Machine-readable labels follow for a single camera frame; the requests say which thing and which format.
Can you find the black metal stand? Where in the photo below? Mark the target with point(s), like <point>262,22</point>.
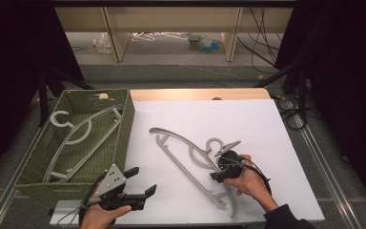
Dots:
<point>43,95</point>
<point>301,95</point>

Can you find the colourful plastic toys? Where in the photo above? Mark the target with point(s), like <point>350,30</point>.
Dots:
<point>206,44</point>

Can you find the white table mat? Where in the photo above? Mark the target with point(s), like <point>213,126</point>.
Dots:
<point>251,120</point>

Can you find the grey plastic clothes hanger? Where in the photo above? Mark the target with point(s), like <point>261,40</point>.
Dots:
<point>158,130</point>
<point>53,120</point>

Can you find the green woven basket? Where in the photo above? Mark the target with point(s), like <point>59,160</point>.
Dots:
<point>108,159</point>

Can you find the black curtain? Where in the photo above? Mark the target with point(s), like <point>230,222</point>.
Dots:
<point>12,63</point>
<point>346,79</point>

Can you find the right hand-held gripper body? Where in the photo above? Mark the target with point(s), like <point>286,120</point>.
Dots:
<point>232,163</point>

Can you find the person's left hand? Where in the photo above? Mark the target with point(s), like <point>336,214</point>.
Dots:
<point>97,218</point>

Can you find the clear plastic bag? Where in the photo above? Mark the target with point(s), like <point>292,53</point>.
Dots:
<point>102,43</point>

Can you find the aluminium floor rail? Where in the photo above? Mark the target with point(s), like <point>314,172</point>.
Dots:
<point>327,171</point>
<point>0,203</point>

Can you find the person's right hand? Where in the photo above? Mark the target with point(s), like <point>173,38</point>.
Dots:
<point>252,183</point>

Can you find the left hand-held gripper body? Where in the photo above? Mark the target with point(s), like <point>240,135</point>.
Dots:
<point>112,181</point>

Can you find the beige wooden bench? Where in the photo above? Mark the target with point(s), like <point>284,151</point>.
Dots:
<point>171,19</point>

